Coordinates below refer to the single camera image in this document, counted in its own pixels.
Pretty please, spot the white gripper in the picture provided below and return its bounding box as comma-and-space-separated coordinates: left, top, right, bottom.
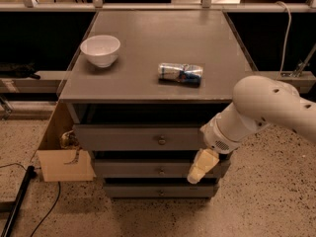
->
187, 114, 241, 184

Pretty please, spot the grey top drawer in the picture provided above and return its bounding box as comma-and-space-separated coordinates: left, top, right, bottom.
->
73, 124, 205, 151

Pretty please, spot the grey drawer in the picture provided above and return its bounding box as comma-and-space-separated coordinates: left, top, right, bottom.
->
73, 124, 205, 151
105, 184, 218, 198
91, 158, 231, 179

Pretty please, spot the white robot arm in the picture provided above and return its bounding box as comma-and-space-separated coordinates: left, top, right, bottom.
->
187, 76, 316, 184

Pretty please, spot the grey drawer cabinet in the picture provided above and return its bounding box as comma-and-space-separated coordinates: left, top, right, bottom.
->
60, 10, 252, 187

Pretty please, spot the grey bottom drawer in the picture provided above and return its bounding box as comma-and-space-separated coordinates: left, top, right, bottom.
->
105, 184, 218, 198

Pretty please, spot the grey middle drawer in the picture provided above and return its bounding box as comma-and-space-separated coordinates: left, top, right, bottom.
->
91, 158, 231, 179

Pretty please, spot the crushed blue silver can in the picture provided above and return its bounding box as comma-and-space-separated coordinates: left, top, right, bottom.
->
158, 63, 203, 85

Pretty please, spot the crumpled item in box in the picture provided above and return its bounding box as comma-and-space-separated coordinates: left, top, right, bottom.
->
59, 130, 79, 149

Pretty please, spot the white ceramic bowl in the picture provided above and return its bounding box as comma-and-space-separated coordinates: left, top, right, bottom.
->
80, 35, 120, 68

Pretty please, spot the cardboard box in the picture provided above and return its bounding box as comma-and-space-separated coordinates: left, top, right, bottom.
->
37, 103, 95, 182

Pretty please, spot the black metal bar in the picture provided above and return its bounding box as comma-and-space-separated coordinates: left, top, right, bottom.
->
0, 166, 36, 237

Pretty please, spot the black object on ledge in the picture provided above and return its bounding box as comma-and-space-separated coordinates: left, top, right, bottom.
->
0, 62, 40, 80

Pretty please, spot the black floor cable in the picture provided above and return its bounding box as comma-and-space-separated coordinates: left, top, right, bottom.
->
0, 162, 62, 237

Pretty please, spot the white hanging cable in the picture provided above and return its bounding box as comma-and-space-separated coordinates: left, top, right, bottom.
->
275, 1, 293, 81

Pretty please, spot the metal frame rail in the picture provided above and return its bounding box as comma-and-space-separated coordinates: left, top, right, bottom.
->
0, 0, 316, 12

